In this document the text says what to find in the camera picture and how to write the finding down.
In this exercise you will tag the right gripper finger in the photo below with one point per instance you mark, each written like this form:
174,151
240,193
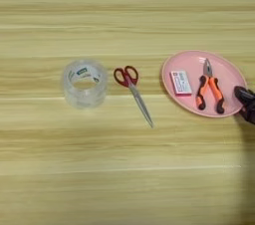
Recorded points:
245,94
249,115

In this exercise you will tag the pink oval plate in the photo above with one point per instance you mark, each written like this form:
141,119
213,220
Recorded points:
229,76

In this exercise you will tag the orange and black pliers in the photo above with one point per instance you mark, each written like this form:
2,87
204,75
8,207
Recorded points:
209,84

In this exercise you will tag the pink box with white label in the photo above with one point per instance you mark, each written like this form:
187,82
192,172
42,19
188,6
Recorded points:
181,83

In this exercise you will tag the clear packing tape roll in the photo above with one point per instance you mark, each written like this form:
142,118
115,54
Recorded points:
85,98

